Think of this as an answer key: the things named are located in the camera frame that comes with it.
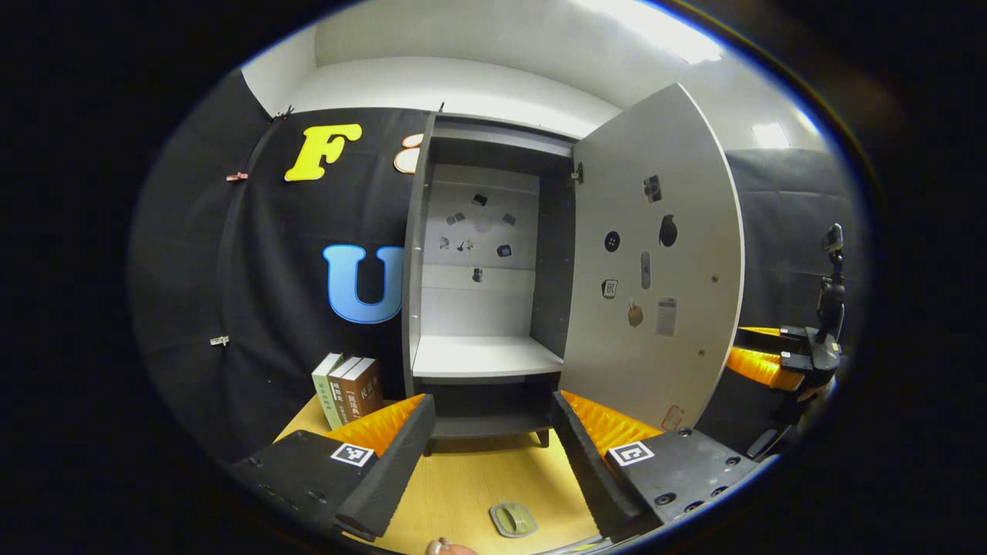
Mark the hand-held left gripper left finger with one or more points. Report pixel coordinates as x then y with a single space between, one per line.
397 470

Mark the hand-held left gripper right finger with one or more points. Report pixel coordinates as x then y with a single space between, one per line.
590 478

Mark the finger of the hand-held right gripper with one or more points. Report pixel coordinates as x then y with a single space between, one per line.
759 368
771 339

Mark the grey green coaster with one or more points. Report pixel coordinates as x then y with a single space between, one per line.
496 528

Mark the beige cabinet door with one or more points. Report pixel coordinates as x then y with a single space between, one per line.
694 254

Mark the dark grey cabinet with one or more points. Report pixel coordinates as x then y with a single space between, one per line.
551 270

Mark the brown book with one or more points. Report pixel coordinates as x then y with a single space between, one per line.
336 401
362 393

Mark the ceiling light panel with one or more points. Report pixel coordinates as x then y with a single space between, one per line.
663 27
771 136

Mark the black backdrop cloth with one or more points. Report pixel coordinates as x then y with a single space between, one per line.
254 270

